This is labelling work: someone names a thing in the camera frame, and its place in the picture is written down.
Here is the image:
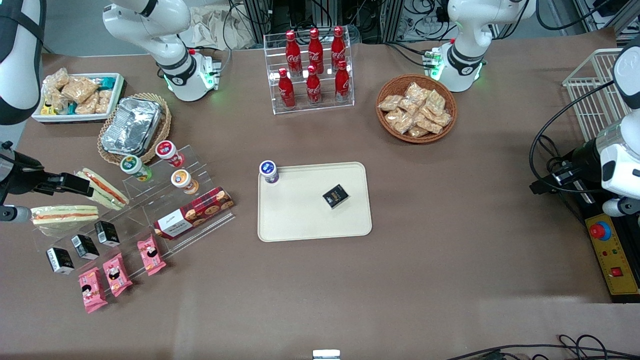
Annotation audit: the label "oval wicker basket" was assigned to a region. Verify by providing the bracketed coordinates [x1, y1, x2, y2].
[97, 92, 173, 166]

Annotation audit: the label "orange lid yogurt cup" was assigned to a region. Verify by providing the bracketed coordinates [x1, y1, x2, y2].
[170, 169, 200, 195]

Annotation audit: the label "white wire basket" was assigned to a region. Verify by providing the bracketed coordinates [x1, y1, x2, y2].
[562, 48, 627, 144]

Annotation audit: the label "black cable bundle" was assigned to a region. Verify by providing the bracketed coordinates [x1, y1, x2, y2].
[444, 333, 640, 360]

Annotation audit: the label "clear bag rice crackers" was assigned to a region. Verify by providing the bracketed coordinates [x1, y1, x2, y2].
[60, 76, 100, 104]
[43, 90, 69, 114]
[94, 89, 114, 115]
[43, 67, 70, 91]
[74, 97, 99, 116]

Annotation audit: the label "red cola bottle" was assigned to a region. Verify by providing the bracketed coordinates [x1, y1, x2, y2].
[277, 68, 296, 110]
[284, 30, 303, 76]
[334, 60, 351, 103]
[330, 26, 347, 71]
[307, 27, 325, 75]
[305, 65, 323, 105]

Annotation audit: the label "long black arm cable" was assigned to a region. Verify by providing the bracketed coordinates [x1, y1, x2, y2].
[528, 79, 617, 197]

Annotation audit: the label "triangle sandwich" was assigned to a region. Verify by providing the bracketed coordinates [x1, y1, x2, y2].
[75, 167, 130, 211]
[30, 204, 100, 237]

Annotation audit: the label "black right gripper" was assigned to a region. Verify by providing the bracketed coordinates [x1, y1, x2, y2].
[0, 149, 94, 197]

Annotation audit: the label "green lid yogurt cup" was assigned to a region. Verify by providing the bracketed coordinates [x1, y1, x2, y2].
[120, 155, 153, 183]

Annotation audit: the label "pink snack packet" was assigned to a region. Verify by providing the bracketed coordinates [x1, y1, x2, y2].
[136, 234, 167, 277]
[78, 267, 109, 315]
[102, 252, 134, 298]

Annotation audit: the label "yellow emergency stop box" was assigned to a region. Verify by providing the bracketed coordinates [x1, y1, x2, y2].
[583, 212, 640, 304]

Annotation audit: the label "aluminium foil container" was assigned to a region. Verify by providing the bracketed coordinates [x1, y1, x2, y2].
[101, 97, 163, 157]

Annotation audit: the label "crumpled beige cloth bag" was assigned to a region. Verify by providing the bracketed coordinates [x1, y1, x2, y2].
[184, 4, 257, 51]

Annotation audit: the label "aluminium frame with cables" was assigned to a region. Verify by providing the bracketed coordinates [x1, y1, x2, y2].
[227, 0, 453, 46]

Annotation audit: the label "red plaid cookie box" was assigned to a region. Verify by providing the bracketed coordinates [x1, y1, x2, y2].
[152, 186, 235, 241]

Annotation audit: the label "small black carton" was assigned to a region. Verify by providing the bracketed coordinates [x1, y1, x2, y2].
[70, 234, 100, 261]
[322, 184, 350, 209]
[94, 220, 121, 248]
[45, 247, 76, 276]

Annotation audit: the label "white rectangular dish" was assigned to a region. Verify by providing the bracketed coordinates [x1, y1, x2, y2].
[31, 72, 126, 124]

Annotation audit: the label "black power cable with plug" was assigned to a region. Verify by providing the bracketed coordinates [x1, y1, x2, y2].
[544, 134, 596, 221]

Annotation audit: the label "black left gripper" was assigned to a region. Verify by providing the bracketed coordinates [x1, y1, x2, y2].
[529, 138, 604, 196]

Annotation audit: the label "round wicker basket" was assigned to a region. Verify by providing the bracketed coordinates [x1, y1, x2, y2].
[375, 74, 458, 145]

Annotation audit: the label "clear acrylic stepped stand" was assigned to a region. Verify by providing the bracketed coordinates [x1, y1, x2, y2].
[121, 144, 237, 257]
[31, 199, 152, 275]

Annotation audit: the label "beige plastic tray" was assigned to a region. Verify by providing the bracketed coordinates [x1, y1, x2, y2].
[257, 161, 373, 243]

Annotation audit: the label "blue lid yogurt cup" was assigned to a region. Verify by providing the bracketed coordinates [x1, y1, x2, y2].
[259, 160, 280, 185]

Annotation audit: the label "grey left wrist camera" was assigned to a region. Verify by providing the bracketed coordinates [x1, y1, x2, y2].
[602, 197, 640, 218]

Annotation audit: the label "clear acrylic bottle rack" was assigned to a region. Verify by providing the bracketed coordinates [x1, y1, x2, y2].
[263, 30, 355, 116]

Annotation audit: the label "red lid yogurt cup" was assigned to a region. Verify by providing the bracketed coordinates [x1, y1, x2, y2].
[155, 140, 185, 169]

